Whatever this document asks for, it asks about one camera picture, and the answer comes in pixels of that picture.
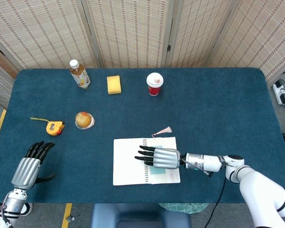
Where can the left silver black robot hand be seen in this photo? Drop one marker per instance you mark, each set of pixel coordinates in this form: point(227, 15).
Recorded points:
point(28, 171)

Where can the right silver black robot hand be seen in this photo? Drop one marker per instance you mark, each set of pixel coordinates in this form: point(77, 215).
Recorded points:
point(160, 157)

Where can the blue white tasselled bookmark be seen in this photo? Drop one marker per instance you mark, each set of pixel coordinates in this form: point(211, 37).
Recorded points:
point(160, 164)

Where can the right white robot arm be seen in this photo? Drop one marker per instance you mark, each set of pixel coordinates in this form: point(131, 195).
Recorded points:
point(240, 180)

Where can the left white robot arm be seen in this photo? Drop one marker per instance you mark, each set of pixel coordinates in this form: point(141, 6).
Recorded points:
point(10, 207)

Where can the open white spiral notebook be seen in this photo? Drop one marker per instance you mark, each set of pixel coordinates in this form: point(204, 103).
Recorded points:
point(128, 164)

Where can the yellow tape measure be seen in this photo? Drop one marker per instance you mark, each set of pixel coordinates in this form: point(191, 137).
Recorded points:
point(54, 127)

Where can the dark blue table cloth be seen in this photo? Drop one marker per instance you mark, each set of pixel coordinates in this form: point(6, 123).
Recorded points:
point(142, 107)

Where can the green checked cloth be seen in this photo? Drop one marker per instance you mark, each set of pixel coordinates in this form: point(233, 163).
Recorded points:
point(184, 207)

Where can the dark blue chair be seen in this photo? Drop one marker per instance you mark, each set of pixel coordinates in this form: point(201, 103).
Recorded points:
point(140, 216)

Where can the red paper cup white lid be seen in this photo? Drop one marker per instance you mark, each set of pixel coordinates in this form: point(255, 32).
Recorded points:
point(154, 84)

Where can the wrapped bread bun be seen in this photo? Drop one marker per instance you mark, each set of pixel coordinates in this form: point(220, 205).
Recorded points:
point(84, 120)

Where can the yellow sponge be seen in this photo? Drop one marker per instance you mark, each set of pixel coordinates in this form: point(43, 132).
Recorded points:
point(114, 84)

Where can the tea bottle with white cap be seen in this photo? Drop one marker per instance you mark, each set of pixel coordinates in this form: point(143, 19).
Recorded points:
point(80, 76)

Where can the woven folding screen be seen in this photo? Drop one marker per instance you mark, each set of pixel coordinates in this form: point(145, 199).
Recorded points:
point(142, 33)

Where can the white power strip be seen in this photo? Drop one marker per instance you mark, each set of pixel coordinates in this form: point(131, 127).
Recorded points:
point(279, 93)

